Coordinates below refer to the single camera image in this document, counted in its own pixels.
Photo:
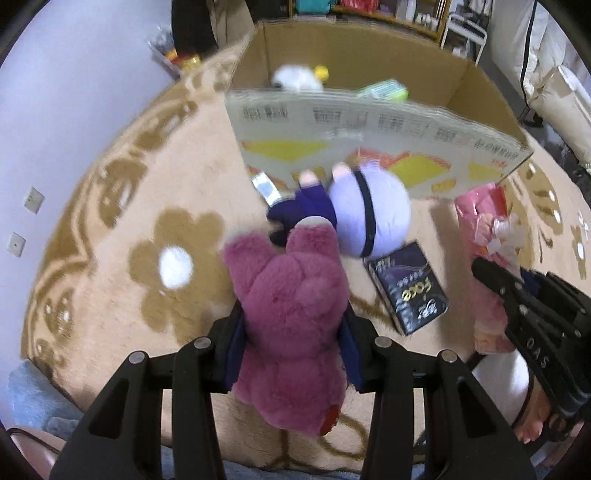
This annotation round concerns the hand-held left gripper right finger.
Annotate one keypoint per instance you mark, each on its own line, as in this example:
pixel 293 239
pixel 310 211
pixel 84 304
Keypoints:
pixel 353 350

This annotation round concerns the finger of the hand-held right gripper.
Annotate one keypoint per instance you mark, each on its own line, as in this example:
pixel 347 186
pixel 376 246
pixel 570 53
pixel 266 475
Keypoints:
pixel 533 282
pixel 494 277

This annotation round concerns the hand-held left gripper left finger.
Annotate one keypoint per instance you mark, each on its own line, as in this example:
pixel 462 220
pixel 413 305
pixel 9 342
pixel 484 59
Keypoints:
pixel 235 344

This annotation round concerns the pink plastic bag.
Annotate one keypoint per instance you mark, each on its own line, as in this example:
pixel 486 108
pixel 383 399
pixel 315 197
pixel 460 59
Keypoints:
pixel 480 221

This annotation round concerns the pink plush bear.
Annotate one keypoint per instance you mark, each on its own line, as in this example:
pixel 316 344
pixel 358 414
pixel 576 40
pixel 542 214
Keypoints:
pixel 286 314

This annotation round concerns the green tissue packet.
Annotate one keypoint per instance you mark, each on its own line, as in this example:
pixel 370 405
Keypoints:
pixel 385 88

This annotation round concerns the cardboard box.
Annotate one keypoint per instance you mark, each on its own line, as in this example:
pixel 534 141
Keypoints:
pixel 323 124

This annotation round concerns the person's right hand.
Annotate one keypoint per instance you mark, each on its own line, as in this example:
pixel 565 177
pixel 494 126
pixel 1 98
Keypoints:
pixel 535 415

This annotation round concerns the white cloth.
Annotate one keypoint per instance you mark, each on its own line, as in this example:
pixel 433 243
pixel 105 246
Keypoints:
pixel 498 383

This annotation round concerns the black box with gold print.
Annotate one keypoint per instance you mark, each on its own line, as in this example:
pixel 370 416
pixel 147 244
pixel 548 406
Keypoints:
pixel 406 286

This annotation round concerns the purple haired plush doll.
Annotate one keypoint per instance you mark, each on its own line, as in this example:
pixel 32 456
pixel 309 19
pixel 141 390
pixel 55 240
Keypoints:
pixel 378 207

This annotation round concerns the small blue white packet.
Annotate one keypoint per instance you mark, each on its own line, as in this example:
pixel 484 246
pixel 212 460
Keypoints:
pixel 265 187

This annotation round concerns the beige flower blanket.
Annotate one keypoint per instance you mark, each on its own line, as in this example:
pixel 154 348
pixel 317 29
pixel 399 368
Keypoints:
pixel 115 194

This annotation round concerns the grey blue cloth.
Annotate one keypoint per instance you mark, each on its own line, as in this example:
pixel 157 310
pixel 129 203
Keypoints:
pixel 41 397

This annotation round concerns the white trolley cart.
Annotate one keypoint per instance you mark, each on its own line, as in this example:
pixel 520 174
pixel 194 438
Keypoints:
pixel 466 32

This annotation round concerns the wooden shelf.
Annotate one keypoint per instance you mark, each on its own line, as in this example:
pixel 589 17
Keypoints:
pixel 441 23

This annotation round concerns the white plush toy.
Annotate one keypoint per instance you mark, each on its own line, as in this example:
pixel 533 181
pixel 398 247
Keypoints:
pixel 295 77

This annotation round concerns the yellow red packets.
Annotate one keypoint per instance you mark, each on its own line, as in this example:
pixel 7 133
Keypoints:
pixel 187 60

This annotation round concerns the clear bag of clutter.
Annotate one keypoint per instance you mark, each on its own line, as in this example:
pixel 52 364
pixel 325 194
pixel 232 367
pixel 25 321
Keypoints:
pixel 161 48

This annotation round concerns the red bag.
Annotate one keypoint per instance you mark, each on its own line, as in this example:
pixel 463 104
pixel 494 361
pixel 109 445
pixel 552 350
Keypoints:
pixel 358 3

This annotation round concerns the black hanging coat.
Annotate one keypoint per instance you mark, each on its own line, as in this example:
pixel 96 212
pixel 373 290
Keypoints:
pixel 194 23

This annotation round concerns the white wall socket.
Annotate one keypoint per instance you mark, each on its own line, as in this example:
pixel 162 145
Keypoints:
pixel 35 200
pixel 16 243

